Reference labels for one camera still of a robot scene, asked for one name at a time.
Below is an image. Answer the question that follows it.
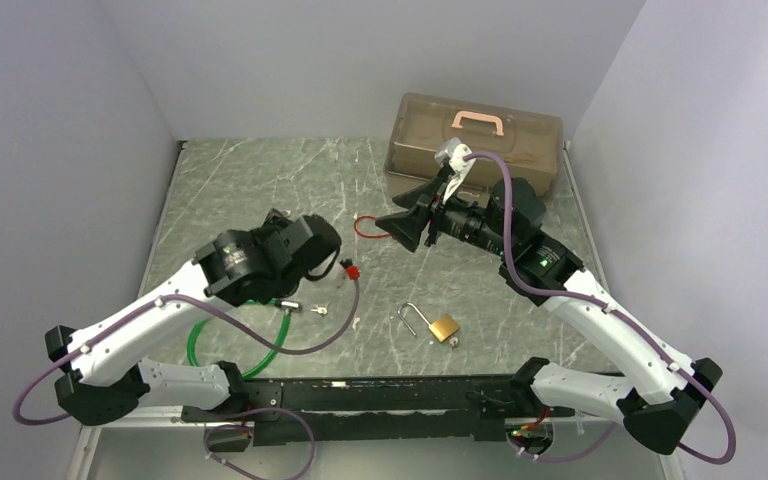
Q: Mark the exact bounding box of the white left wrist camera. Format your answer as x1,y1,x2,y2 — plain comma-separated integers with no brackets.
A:
307,257,354,288

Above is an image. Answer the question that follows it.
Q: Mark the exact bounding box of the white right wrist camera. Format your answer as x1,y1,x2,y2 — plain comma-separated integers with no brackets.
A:
434,137,475,204

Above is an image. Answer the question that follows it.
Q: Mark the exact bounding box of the red cable lock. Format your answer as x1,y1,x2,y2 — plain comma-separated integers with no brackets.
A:
353,215,395,241

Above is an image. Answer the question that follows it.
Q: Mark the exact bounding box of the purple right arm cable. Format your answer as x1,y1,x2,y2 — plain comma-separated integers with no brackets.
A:
463,150,738,466

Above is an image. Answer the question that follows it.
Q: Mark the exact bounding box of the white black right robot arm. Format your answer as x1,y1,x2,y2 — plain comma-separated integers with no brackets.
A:
375,178,722,455

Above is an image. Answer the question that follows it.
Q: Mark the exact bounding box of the green cable loop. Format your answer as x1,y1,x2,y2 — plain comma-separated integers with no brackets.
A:
186,298,302,381

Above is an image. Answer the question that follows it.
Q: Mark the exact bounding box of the brass padlock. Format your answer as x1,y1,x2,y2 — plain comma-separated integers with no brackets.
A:
397,302,460,344

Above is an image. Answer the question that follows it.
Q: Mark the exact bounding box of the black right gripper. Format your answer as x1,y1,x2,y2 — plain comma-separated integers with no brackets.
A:
376,168,515,258

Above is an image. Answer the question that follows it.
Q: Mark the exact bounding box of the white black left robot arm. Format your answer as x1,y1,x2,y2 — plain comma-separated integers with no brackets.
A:
45,210,342,426

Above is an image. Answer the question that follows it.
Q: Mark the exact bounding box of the beige plastic toolbox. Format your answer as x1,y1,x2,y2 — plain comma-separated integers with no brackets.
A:
383,93,563,204

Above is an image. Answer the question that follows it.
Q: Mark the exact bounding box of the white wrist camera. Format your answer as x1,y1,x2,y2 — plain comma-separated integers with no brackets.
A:
434,137,475,204
307,257,354,288

